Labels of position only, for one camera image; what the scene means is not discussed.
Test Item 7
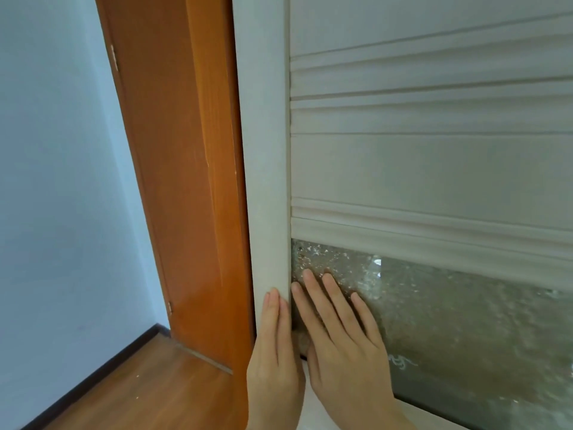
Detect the white door with frosted glass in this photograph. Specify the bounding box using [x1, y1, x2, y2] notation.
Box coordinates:
[231, 0, 573, 430]

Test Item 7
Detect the orange wooden door frame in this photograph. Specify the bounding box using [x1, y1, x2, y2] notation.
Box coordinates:
[94, 0, 257, 430]

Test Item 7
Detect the person's right hand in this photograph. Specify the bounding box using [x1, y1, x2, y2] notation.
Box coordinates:
[291, 269, 418, 430]

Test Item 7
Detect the person's left hand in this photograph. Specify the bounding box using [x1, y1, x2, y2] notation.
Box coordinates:
[246, 288, 307, 430]

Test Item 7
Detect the metal floor threshold strip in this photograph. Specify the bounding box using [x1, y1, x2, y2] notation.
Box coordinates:
[174, 341, 234, 375]

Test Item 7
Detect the dark baseboard strip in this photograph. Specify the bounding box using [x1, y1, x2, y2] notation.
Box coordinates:
[21, 323, 172, 430]

